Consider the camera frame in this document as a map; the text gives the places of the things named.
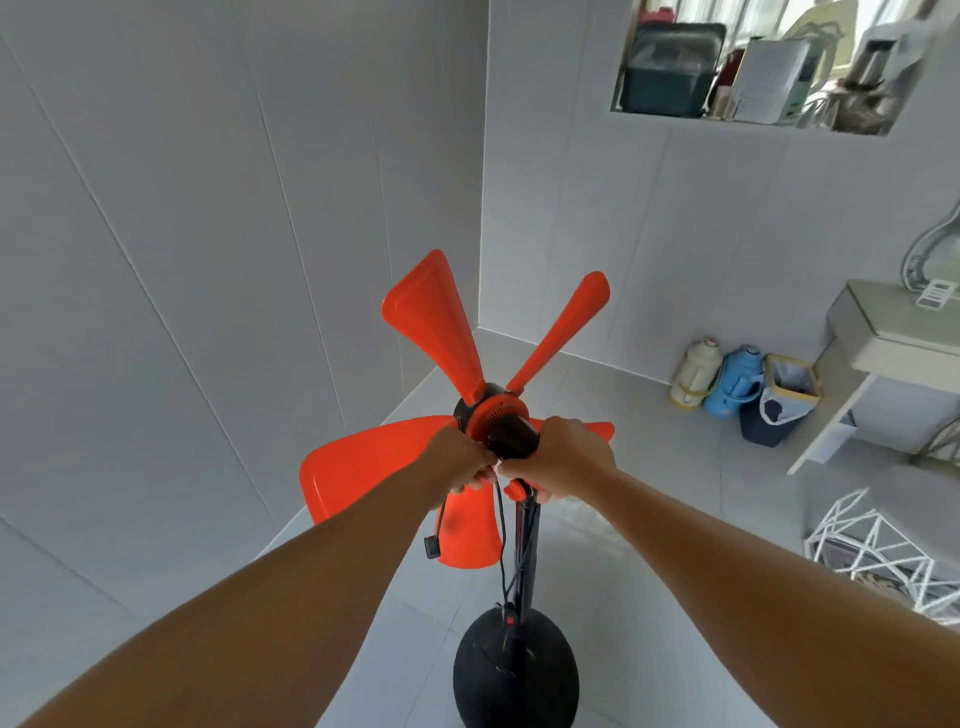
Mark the person's left hand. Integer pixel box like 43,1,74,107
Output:
420,426,498,498

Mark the person's right hand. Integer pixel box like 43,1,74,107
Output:
498,417,620,506

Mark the orange black fan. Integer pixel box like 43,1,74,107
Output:
299,249,616,728

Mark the person's left forearm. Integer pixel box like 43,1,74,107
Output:
21,450,445,728

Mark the person's right forearm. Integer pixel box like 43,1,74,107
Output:
591,469,960,728

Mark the cream thermos flask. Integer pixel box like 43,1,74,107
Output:
669,337,726,411

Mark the blue thermos flask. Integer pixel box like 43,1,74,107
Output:
702,345,767,420

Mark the dark blue trash bin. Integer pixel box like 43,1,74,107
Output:
738,353,824,450

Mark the dark green storage box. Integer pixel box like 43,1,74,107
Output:
618,21,728,120

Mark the white soap rack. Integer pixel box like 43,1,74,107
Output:
915,279,959,312

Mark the chrome faucet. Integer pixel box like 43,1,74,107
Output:
901,201,960,294

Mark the white paper box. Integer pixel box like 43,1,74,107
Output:
729,37,824,126

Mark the white kitchen appliance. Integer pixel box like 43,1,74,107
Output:
834,16,940,137

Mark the black power cable with plug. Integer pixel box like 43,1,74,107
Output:
423,480,526,628

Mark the white sink support bracket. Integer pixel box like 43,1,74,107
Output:
786,371,880,477

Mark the white wire basket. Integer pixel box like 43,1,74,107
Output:
803,487,960,628

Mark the white wall sink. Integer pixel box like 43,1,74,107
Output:
826,279,960,397

